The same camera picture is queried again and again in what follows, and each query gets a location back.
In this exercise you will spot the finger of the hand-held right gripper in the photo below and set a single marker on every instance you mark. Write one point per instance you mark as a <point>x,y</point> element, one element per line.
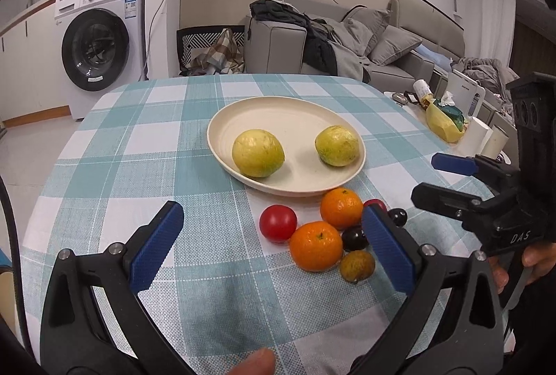
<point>438,199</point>
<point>451,163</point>

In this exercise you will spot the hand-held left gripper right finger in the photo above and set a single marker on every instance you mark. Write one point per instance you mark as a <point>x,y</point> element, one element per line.
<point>386,244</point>

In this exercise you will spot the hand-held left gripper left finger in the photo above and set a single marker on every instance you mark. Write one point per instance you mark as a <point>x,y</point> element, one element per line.
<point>156,244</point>

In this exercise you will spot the small brown-green fruit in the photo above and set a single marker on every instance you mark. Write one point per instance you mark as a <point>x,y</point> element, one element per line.
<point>357,266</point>

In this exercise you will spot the small red tomato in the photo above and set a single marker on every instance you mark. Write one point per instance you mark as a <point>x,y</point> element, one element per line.
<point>377,203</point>

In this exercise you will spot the large orange mandarin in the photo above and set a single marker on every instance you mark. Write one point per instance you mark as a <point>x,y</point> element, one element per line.
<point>316,247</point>

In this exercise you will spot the large red tomato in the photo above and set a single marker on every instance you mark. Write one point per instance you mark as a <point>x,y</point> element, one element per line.
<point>278,224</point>

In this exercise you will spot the cream round plate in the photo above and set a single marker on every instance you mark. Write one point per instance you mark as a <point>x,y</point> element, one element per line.
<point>282,127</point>

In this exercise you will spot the person's right hand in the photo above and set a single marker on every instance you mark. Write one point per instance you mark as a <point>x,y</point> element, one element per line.
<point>541,262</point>

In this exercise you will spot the person's left hand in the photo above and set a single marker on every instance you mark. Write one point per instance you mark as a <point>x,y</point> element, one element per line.
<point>254,363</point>

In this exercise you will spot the tall white cup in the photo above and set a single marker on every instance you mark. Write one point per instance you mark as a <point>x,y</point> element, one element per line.
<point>475,136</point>

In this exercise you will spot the yellow bag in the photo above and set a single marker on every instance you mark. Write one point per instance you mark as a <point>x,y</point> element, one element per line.
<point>441,123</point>

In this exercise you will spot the short white cup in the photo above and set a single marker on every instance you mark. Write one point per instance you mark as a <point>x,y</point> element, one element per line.
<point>497,140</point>

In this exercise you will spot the small orange mandarin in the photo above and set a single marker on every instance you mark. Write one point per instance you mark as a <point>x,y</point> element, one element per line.
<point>342,208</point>

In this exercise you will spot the white tissue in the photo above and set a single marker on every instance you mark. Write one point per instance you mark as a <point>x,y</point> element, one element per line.
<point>446,98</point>

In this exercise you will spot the white electric kettle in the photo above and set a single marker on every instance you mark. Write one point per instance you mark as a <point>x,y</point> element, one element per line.
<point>462,90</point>

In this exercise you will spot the white pill bottle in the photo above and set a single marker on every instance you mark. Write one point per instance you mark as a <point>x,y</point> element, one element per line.
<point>421,88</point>

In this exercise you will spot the bunch of keys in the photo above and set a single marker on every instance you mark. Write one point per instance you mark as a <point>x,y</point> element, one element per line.
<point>398,98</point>

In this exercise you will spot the grey crumpled blanket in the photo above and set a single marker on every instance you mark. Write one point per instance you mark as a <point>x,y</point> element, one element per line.
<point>486,71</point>

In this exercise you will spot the teal checkered tablecloth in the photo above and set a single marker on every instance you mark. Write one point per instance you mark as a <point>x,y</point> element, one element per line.
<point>173,140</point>

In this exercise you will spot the small yellow-green guava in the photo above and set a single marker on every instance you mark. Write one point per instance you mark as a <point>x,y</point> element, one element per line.
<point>337,146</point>

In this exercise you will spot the light blue cloth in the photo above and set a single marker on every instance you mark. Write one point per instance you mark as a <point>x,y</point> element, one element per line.
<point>430,54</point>

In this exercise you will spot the small grey pillow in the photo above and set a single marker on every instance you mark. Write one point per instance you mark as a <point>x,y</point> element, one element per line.
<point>393,45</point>

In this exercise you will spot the large yellow-green guava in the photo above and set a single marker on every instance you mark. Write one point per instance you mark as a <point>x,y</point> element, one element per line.
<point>258,152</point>

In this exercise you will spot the grey garment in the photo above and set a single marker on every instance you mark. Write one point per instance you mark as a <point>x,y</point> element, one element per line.
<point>349,62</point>

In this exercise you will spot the white curtain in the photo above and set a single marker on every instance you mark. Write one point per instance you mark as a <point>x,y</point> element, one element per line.
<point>493,10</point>

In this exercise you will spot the large grey pillow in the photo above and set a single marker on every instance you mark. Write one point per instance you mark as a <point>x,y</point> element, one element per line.
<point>365,21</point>

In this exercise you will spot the plaid cloth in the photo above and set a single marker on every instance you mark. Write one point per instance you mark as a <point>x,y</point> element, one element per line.
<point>223,54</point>

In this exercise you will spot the white washing machine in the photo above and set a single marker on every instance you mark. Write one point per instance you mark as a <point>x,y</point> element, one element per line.
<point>102,41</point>

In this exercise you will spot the grey sofa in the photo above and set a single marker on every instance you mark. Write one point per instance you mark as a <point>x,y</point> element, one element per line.
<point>273,47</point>

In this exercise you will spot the white counter cabinet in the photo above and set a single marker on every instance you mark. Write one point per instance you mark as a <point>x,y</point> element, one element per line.
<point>30,62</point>

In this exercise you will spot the dark clothes pile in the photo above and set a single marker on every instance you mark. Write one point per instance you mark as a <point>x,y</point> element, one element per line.
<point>282,14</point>

